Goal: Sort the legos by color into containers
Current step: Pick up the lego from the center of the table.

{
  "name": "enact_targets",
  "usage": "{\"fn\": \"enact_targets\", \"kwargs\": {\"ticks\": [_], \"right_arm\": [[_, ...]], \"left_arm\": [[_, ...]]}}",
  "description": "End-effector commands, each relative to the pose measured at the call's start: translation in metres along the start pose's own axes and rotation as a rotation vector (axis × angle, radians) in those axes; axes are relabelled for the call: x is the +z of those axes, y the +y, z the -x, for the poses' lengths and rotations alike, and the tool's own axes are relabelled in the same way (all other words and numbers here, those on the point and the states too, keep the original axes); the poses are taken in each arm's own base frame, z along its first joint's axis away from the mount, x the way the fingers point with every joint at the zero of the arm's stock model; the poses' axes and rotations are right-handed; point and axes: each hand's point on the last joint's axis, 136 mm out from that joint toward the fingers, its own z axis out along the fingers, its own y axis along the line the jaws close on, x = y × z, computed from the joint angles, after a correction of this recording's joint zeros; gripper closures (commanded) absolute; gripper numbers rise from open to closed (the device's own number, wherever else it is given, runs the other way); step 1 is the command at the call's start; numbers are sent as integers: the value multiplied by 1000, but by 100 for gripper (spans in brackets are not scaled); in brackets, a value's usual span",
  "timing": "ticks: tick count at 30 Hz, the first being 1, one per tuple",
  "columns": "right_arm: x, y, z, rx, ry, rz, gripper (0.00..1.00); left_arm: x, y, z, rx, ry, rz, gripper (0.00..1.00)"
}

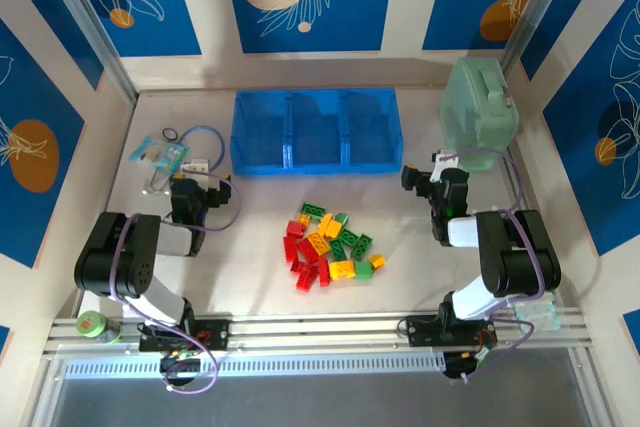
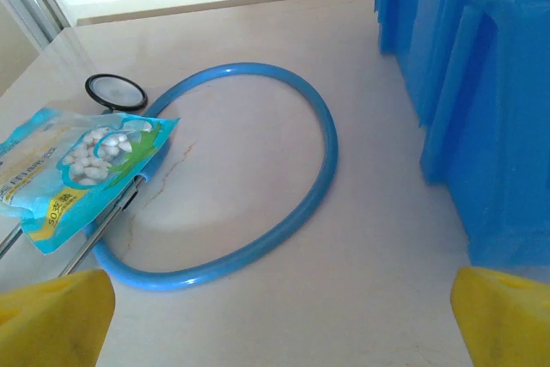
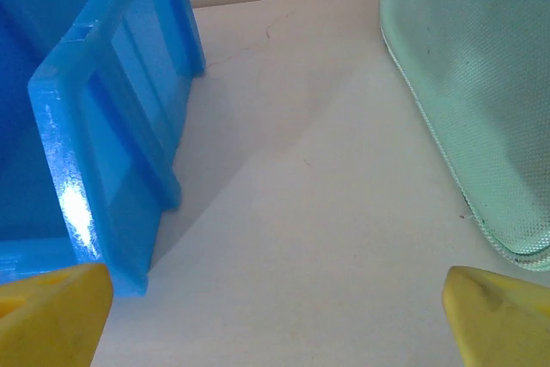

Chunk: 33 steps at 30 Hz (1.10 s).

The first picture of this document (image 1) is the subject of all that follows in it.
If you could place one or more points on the aluminium mounting rail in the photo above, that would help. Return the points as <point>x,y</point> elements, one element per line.
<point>325,332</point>

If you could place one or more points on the red lego brick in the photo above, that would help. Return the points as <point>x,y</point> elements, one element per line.
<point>324,272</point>
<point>289,248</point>
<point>298,267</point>
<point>296,228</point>
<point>308,250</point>
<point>308,279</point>

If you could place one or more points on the blue three-compartment bin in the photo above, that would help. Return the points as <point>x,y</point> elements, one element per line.
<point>320,127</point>

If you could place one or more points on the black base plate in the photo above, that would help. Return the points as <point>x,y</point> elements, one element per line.
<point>422,332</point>
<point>215,334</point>

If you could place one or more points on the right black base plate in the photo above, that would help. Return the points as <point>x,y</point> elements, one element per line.
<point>422,332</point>

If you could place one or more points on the green tape roll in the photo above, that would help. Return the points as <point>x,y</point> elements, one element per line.
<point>92,323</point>

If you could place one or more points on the mint green zip case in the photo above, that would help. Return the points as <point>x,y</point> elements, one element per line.
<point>475,112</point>

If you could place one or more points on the yellow lego brick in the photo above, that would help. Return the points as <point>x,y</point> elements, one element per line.
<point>327,221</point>
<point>342,270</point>
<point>331,232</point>
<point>377,261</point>
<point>318,242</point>

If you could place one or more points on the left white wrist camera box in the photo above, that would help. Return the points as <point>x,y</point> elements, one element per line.
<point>195,166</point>

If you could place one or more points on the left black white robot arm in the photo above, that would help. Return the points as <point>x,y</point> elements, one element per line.
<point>120,257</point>

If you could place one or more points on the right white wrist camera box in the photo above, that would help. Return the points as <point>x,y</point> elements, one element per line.
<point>442,164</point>

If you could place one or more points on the small orange lego brick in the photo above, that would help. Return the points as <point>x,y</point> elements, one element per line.
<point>303,219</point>

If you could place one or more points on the aluminium frame post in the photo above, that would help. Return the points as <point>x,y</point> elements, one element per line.
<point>94,27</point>
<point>535,7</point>

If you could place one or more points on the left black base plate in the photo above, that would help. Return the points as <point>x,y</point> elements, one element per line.
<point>215,334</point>

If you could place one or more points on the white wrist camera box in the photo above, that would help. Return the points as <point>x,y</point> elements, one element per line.
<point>442,164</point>
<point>195,166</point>

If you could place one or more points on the clear teal plastic packet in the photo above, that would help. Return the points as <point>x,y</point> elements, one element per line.
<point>540,316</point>

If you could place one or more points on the blue plastic packet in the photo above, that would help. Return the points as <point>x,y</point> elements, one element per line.
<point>157,153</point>

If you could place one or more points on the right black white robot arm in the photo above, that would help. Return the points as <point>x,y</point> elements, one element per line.
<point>520,252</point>

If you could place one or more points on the green rounded lego brick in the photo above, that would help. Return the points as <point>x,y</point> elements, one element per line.
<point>342,218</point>

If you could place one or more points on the blue tube stethoscope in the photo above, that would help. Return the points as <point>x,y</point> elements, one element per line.
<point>200,127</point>

